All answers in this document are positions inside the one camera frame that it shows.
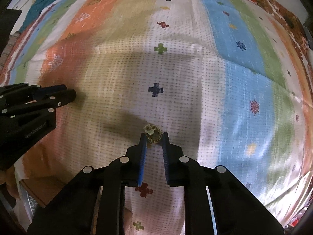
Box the striped grey pillow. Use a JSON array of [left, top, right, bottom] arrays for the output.
[[0, 31, 21, 69]]

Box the gold ring with stone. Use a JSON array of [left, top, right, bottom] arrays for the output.
[[143, 124, 164, 144]]

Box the silver metal tin box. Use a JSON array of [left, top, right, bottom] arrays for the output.
[[19, 180, 40, 222]]

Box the colourful striped cloth mat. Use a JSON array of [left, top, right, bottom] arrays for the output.
[[1, 0, 312, 225]]

